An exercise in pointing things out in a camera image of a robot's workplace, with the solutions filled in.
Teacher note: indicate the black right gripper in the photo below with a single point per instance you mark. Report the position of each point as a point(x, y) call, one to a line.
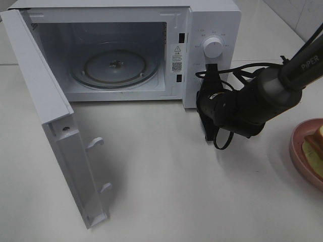
point(212, 90)

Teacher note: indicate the pink round plate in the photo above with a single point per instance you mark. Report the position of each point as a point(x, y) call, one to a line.
point(297, 154)

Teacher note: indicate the white bread sandwich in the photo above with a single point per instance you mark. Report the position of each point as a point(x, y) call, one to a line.
point(312, 149)

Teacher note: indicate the white microwave door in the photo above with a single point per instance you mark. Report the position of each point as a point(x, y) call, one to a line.
point(56, 116)

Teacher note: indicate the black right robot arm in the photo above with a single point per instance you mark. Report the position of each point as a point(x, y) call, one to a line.
point(241, 100)

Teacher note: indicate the upper white power knob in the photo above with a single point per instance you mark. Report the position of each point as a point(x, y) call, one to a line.
point(213, 47)

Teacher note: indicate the warning label sticker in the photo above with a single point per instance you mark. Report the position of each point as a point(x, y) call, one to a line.
point(177, 57)

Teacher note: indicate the glass microwave turntable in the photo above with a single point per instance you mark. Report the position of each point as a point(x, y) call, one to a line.
point(115, 65)

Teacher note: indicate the white microwave oven body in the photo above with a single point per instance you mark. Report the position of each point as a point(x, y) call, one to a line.
point(65, 25)

